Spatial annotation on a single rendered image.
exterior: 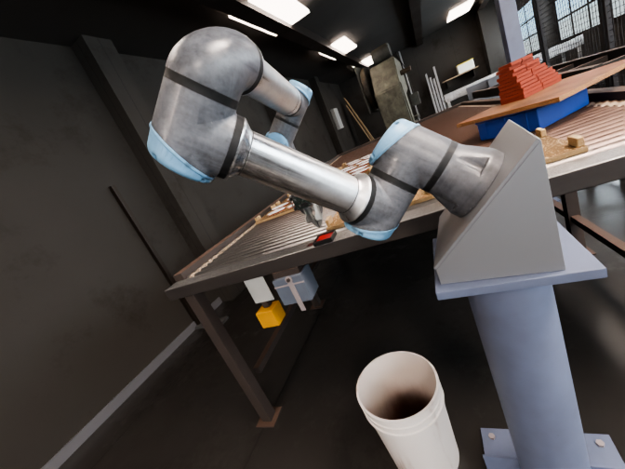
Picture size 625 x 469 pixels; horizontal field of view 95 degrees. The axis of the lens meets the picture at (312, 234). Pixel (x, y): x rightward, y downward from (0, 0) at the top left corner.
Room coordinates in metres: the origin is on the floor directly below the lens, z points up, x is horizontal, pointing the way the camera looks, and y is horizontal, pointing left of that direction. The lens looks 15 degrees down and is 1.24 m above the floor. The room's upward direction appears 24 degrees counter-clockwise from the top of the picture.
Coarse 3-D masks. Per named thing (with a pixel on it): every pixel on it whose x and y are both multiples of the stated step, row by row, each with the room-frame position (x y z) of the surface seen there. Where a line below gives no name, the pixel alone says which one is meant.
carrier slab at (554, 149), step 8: (536, 136) 1.05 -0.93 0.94; (544, 144) 0.91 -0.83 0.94; (552, 144) 0.88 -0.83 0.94; (560, 144) 0.85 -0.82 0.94; (568, 144) 0.82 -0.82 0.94; (544, 152) 0.85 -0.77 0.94; (552, 152) 0.82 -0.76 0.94; (560, 152) 0.79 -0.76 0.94; (568, 152) 0.77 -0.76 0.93; (576, 152) 0.76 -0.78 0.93; (584, 152) 0.75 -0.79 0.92; (552, 160) 0.78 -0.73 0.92
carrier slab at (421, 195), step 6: (420, 192) 1.01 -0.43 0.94; (426, 192) 0.98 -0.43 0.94; (414, 198) 0.97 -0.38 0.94; (420, 198) 0.94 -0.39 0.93; (426, 198) 0.93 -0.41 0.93; (432, 198) 0.93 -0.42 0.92; (414, 204) 0.95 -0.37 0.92; (336, 216) 1.20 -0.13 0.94; (336, 222) 1.10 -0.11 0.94; (342, 222) 1.06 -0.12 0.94; (330, 228) 1.09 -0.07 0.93; (336, 228) 1.08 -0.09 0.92
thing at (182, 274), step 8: (280, 200) 2.58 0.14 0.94; (264, 208) 2.39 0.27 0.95; (256, 216) 2.18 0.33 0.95; (248, 224) 2.03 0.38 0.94; (240, 232) 1.92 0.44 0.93; (224, 240) 1.76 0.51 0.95; (232, 240) 1.81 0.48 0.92; (216, 248) 1.67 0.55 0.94; (200, 256) 1.60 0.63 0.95; (208, 256) 1.59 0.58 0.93; (192, 264) 1.48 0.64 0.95; (200, 264) 1.52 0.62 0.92; (184, 272) 1.42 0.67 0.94; (192, 272) 1.45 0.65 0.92; (176, 280) 1.41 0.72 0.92
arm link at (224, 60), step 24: (192, 48) 0.47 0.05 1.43; (216, 48) 0.48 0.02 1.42; (240, 48) 0.51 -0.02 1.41; (192, 72) 0.47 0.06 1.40; (216, 72) 0.47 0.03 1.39; (240, 72) 0.50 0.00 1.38; (264, 72) 0.60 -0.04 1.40; (240, 96) 0.52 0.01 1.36; (264, 96) 0.65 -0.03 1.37; (288, 96) 0.74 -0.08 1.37; (288, 120) 0.85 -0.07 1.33
